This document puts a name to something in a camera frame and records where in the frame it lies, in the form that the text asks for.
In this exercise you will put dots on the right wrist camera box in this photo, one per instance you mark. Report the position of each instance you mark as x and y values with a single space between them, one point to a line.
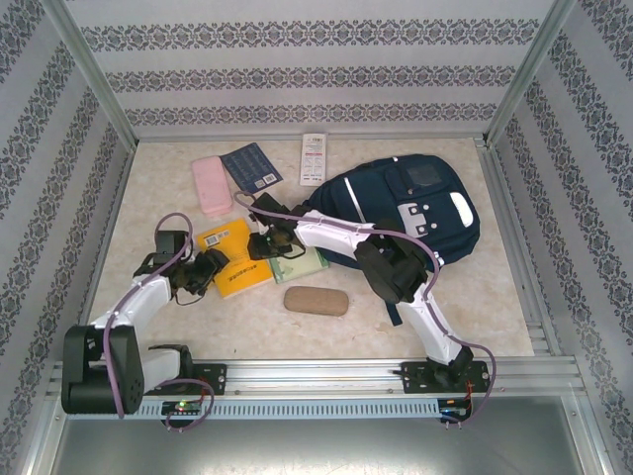
269 204

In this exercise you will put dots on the pink pencil case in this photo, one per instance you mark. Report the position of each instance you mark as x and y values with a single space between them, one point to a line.
212 185

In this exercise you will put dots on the yellow book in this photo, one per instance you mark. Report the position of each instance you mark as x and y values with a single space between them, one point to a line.
237 267

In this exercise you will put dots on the narrow aluminium side rail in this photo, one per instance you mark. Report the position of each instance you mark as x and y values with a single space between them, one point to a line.
111 222

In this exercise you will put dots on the grey metal sheet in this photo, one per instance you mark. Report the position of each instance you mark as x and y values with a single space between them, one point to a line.
316 450

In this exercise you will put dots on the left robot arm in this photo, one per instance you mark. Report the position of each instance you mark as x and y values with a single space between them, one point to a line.
143 297

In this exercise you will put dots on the white long stationery packet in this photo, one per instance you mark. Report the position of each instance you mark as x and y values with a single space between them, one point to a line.
313 161

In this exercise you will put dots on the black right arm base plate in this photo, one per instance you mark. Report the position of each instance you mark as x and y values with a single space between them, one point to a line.
415 378

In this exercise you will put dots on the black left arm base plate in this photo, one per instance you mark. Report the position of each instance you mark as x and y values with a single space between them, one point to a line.
212 378

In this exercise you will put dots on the wide aluminium side rail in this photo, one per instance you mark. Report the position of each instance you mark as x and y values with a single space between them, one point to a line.
513 237

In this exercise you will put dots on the aluminium frame post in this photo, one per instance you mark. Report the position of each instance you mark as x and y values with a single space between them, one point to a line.
528 74
94 74

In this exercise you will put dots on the blue thin book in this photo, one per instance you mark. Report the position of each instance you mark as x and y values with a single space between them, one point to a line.
249 168

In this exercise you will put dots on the aluminium mounting rail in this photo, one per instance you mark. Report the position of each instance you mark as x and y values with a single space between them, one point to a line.
316 378

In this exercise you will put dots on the green notepad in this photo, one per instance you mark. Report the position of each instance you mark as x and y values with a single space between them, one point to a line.
301 269

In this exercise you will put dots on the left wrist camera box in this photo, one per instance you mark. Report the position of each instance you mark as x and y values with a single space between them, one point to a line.
170 243

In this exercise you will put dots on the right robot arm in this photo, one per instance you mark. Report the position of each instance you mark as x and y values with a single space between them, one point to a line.
336 235

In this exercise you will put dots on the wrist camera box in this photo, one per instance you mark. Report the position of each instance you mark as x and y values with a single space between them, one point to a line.
269 204
170 243

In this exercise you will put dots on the brown glasses case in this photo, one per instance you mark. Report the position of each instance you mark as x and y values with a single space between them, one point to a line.
316 301

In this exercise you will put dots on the small controller board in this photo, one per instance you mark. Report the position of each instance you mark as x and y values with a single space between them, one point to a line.
455 409
183 407

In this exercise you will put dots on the navy blue backpack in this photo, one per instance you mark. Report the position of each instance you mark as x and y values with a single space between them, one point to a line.
376 193

